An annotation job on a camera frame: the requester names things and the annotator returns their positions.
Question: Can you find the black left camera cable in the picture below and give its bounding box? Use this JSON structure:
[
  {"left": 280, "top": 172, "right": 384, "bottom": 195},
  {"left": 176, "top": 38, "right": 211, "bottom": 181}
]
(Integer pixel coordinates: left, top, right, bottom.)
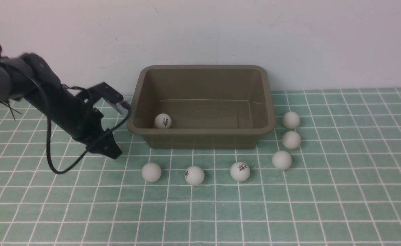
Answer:
[{"left": 0, "top": 31, "right": 132, "bottom": 246}]

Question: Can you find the green checkered tablecloth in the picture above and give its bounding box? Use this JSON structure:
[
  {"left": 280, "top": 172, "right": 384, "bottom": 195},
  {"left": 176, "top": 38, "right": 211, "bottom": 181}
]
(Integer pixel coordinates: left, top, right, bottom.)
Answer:
[{"left": 0, "top": 87, "right": 401, "bottom": 246}]

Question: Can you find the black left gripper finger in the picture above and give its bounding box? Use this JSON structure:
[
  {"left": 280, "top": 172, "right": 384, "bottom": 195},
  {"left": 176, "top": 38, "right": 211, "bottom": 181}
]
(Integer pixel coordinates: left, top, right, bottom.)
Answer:
[{"left": 86, "top": 137, "right": 122, "bottom": 160}]

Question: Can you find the olive green plastic bin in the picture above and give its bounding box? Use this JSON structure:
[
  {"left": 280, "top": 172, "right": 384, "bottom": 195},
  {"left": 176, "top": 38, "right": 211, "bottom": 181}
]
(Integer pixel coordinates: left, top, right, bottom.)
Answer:
[{"left": 127, "top": 65, "right": 276, "bottom": 149}]

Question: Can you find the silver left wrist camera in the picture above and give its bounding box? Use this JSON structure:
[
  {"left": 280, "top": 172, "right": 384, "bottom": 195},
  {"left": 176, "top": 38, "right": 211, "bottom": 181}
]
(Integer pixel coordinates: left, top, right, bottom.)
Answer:
[{"left": 76, "top": 82, "right": 131, "bottom": 115}]

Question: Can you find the white logo ball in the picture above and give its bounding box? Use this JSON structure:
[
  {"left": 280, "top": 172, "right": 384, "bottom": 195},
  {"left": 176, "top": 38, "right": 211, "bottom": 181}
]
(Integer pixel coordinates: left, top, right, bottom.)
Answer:
[
  {"left": 230, "top": 162, "right": 251, "bottom": 182},
  {"left": 154, "top": 113, "right": 172, "bottom": 129},
  {"left": 184, "top": 166, "right": 205, "bottom": 186}
]

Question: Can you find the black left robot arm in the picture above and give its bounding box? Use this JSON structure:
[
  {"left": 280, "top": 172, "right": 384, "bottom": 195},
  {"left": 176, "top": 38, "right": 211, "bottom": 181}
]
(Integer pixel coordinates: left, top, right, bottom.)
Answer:
[{"left": 0, "top": 53, "right": 123, "bottom": 159}]

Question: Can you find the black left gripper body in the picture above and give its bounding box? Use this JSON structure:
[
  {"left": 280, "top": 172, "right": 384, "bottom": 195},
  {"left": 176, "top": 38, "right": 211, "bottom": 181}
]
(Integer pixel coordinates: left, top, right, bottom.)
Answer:
[{"left": 27, "top": 84, "right": 110, "bottom": 145}]

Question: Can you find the plain white ball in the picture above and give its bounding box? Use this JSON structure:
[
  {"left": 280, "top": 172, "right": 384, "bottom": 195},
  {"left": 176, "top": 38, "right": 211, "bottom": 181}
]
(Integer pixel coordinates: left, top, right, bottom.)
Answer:
[{"left": 141, "top": 162, "right": 162, "bottom": 182}]

